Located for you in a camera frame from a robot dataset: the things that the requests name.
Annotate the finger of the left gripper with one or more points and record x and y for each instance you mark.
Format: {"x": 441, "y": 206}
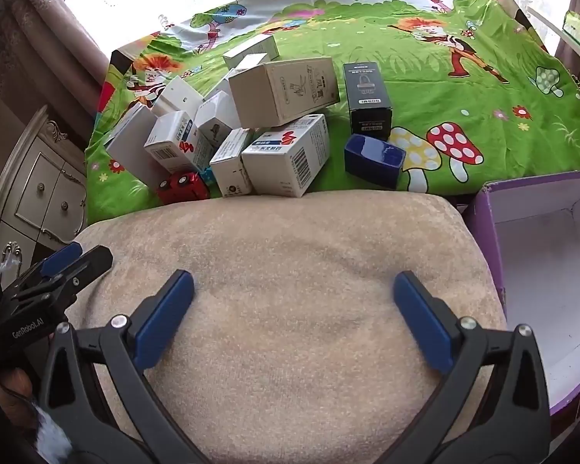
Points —
{"x": 61, "y": 259}

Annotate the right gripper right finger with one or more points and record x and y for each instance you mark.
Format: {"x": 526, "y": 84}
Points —
{"x": 512, "y": 421}

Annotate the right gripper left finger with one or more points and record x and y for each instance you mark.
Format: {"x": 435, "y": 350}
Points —
{"x": 76, "y": 424}

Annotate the red toy car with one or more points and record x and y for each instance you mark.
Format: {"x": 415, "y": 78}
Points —
{"x": 183, "y": 187}

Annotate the white box film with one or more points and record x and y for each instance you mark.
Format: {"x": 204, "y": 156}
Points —
{"x": 178, "y": 95}

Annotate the white box with bird logo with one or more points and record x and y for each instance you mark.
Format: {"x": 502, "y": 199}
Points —
{"x": 217, "y": 117}

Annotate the white red medicine box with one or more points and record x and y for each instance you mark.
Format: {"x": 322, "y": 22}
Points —
{"x": 285, "y": 161}

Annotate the blue flocked small box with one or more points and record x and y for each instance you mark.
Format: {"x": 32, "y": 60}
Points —
{"x": 373, "y": 160}

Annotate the white long box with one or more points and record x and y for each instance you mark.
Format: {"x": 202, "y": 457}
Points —
{"x": 257, "y": 44}

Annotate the small white cube box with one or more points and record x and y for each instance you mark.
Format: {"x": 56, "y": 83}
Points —
{"x": 248, "y": 62}

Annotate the left hand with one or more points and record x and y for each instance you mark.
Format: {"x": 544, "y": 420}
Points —
{"x": 15, "y": 387}

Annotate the white cabinet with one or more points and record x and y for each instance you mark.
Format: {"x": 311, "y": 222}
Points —
{"x": 42, "y": 195}

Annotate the white grey slanted box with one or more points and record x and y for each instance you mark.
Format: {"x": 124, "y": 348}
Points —
{"x": 125, "y": 145}

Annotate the purple cardboard storage box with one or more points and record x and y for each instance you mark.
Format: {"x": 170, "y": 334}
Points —
{"x": 528, "y": 230}

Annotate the narrow white text box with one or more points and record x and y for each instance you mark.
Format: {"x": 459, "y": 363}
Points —
{"x": 227, "y": 165}

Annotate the brown patterned curtain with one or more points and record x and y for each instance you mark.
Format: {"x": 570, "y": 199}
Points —
{"x": 47, "y": 58}

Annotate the large beige carton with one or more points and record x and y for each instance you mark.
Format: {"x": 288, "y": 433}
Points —
{"x": 275, "y": 93}

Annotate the green cartoon tablecloth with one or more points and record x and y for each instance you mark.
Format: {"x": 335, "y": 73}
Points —
{"x": 475, "y": 96}

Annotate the black tall product box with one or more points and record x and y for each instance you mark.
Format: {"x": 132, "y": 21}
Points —
{"x": 369, "y": 104}

